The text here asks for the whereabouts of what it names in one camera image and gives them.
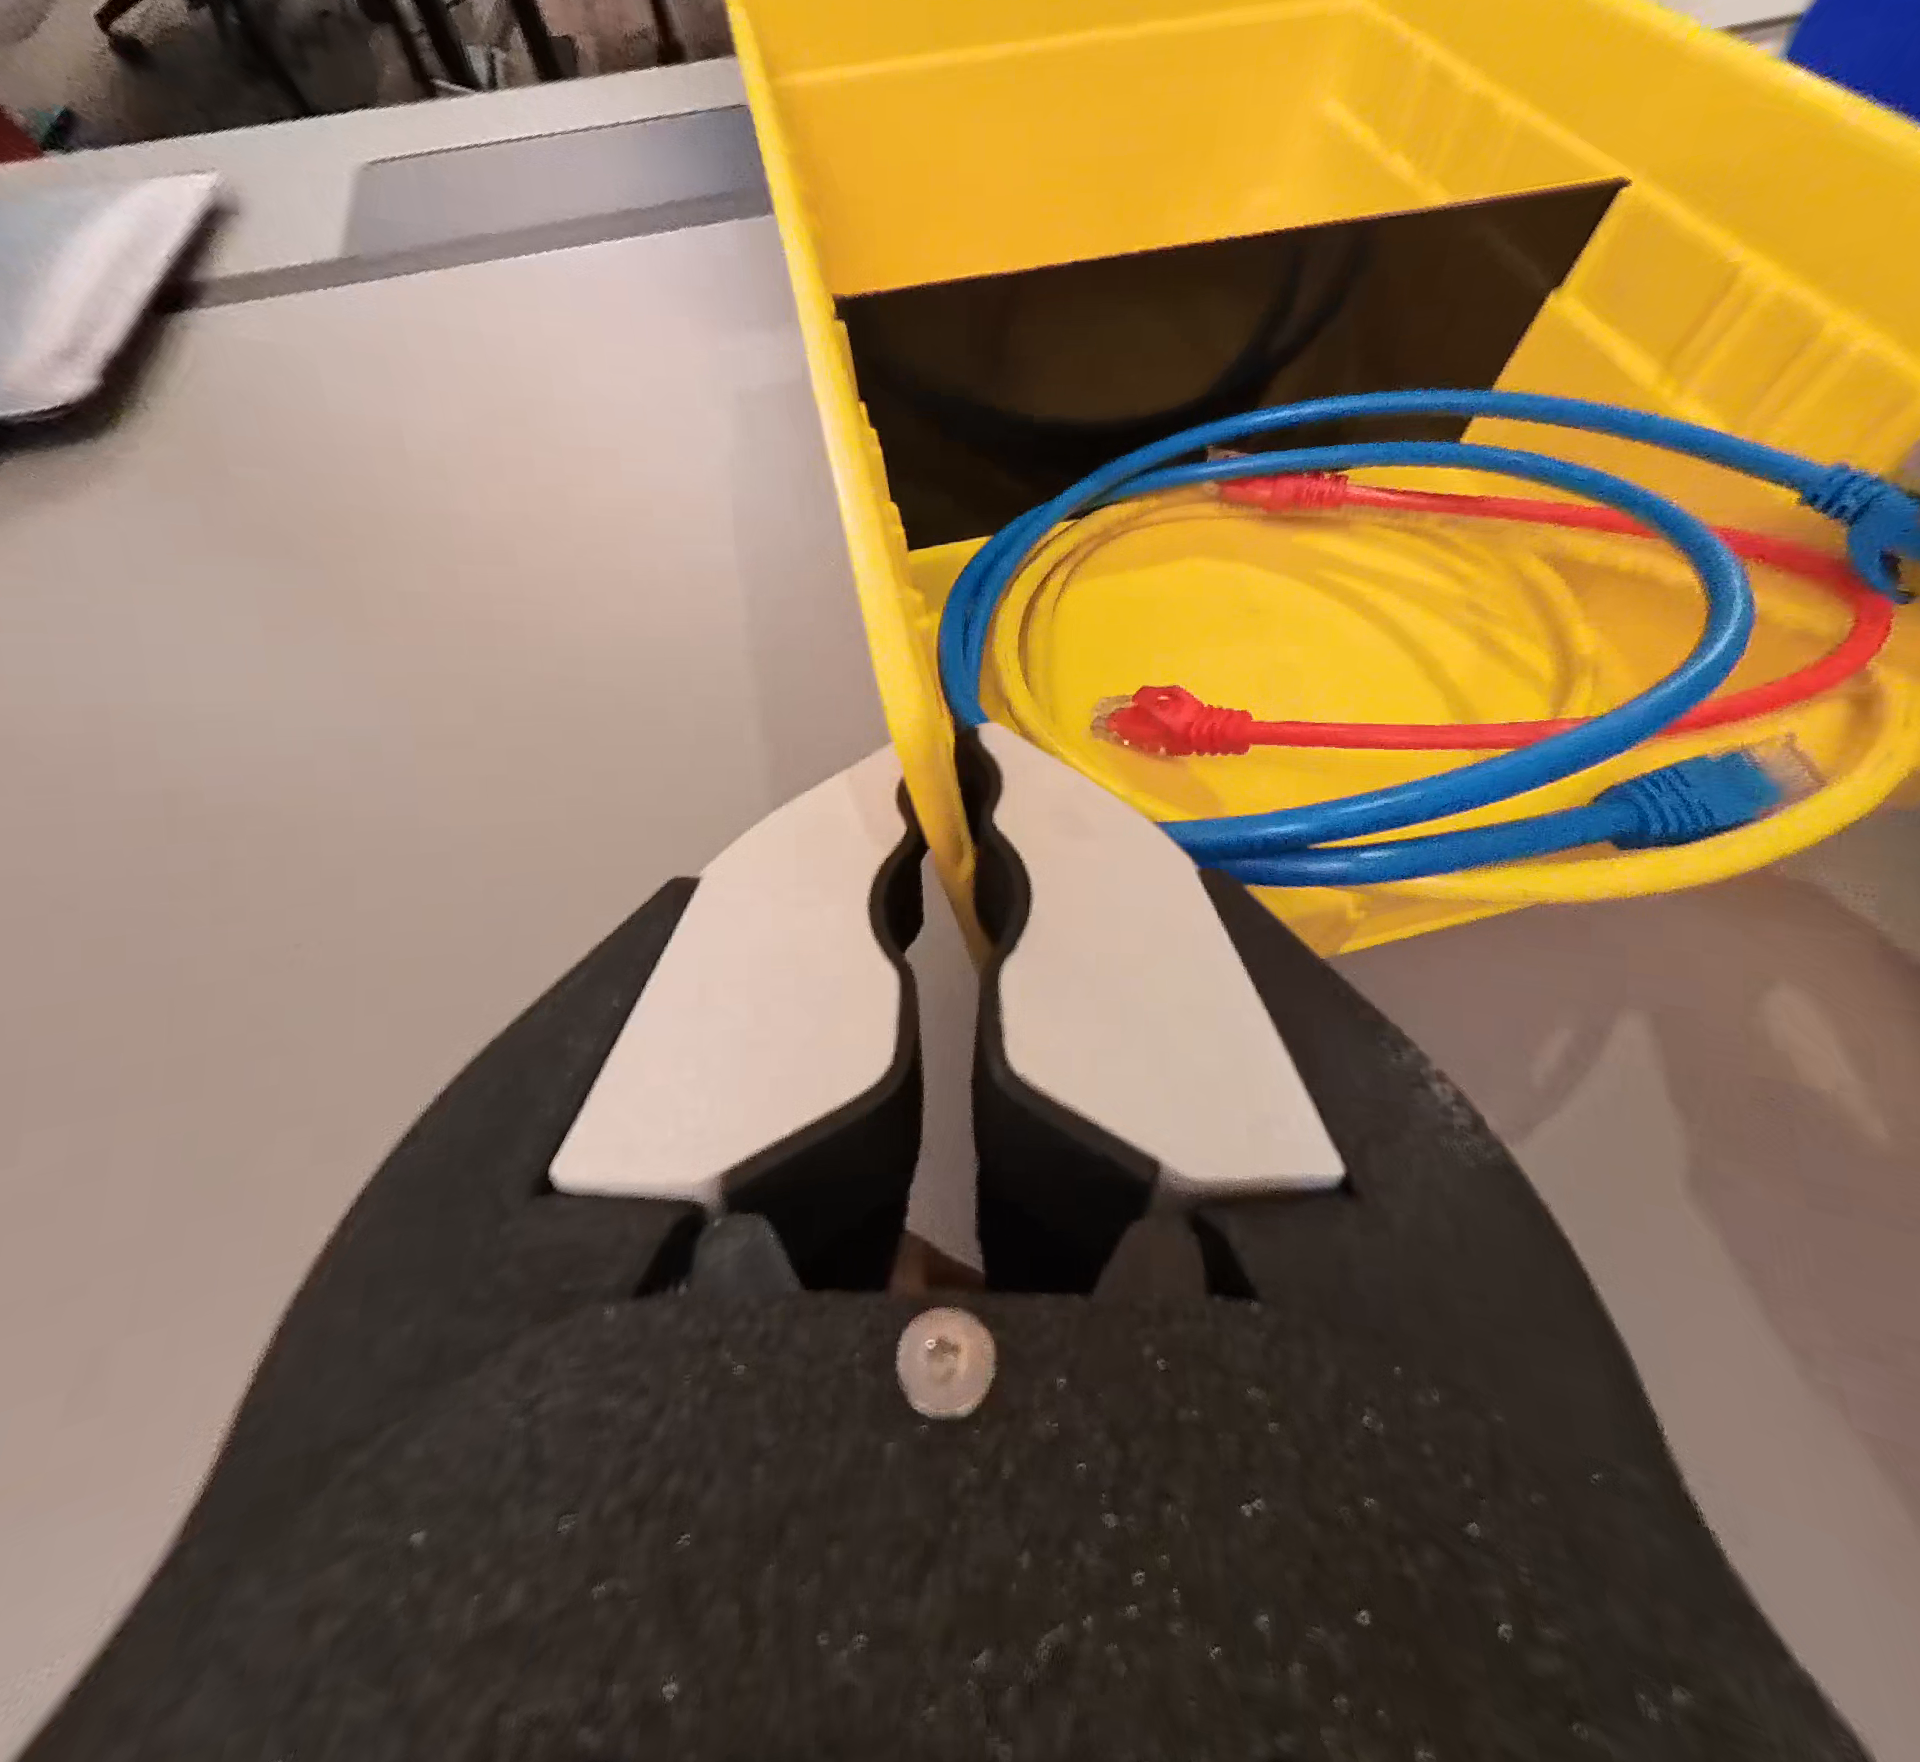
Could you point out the wide black bin divider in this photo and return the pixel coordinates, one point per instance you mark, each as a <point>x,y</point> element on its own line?
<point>1200,352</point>

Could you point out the yellow plastic bin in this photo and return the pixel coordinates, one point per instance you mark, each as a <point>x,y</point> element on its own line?
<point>1049,67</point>

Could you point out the grey plastic pouch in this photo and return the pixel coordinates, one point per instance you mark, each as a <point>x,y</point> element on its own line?
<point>89,292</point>

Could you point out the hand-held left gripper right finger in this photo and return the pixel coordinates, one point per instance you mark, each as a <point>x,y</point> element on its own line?
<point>1157,1026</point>

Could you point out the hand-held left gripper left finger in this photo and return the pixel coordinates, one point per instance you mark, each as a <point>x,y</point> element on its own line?
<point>750,1012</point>

